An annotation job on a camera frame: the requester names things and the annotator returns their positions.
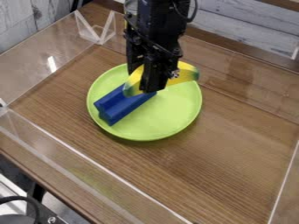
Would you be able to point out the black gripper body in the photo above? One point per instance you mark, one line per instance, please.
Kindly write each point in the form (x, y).
(159, 23)

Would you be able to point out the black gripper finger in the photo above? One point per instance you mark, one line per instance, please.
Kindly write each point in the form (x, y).
(158, 71)
(134, 51)

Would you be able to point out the yellow toy banana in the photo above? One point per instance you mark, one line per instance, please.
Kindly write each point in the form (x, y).
(186, 73)

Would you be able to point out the green round plate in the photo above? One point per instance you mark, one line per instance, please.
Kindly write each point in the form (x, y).
(160, 118)

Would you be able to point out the blue plastic block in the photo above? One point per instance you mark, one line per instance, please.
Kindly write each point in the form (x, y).
(114, 106)

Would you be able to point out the black chair part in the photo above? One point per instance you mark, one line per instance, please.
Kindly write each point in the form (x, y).
(31, 212)

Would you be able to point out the clear acrylic triangular bracket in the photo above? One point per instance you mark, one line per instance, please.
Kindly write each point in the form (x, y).
(95, 33)

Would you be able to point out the clear acrylic front wall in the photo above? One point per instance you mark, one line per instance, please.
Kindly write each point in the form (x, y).
(79, 180)

